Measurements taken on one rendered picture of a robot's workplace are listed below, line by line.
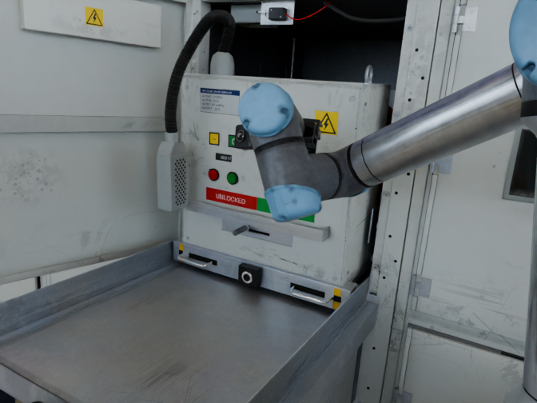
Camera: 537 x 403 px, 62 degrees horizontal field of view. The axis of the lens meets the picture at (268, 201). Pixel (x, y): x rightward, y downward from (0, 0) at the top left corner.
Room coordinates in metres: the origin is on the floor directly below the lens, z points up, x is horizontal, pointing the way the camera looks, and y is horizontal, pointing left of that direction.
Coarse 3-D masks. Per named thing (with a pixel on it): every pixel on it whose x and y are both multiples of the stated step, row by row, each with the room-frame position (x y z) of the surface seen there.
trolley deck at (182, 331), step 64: (64, 320) 0.88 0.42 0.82; (128, 320) 0.90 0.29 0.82; (192, 320) 0.92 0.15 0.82; (256, 320) 0.94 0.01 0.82; (320, 320) 0.97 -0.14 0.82; (0, 384) 0.71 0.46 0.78; (64, 384) 0.67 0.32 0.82; (128, 384) 0.68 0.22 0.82; (192, 384) 0.70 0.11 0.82; (256, 384) 0.71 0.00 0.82; (320, 384) 0.74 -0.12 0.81
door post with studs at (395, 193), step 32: (416, 0) 1.08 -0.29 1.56; (416, 32) 1.07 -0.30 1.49; (416, 64) 1.07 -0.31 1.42; (416, 96) 1.06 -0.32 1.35; (384, 192) 1.08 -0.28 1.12; (384, 224) 1.08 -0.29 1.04; (384, 256) 1.07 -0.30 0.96; (384, 288) 1.07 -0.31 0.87; (384, 320) 1.06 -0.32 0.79; (384, 352) 1.06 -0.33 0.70
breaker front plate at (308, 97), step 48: (192, 96) 1.19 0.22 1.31; (240, 96) 1.12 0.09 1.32; (336, 96) 1.00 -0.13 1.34; (192, 144) 1.20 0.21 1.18; (336, 144) 1.00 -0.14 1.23; (192, 192) 1.21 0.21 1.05; (240, 192) 1.13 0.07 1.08; (192, 240) 1.22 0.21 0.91; (240, 240) 1.14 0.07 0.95; (288, 240) 1.07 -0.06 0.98; (336, 240) 1.01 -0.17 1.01
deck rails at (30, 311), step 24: (120, 264) 1.07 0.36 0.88; (144, 264) 1.14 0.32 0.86; (168, 264) 1.23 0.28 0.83; (48, 288) 0.89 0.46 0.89; (72, 288) 0.95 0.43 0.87; (96, 288) 1.00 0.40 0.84; (120, 288) 1.04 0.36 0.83; (360, 288) 1.03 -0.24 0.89; (0, 312) 0.80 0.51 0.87; (24, 312) 0.84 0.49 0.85; (48, 312) 0.89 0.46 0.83; (72, 312) 0.91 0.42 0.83; (336, 312) 0.88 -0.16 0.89; (0, 336) 0.79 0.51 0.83; (312, 336) 0.77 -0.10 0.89; (336, 336) 0.89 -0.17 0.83; (288, 360) 0.68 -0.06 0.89; (312, 360) 0.78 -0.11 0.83; (264, 384) 0.61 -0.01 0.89; (288, 384) 0.69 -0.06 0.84
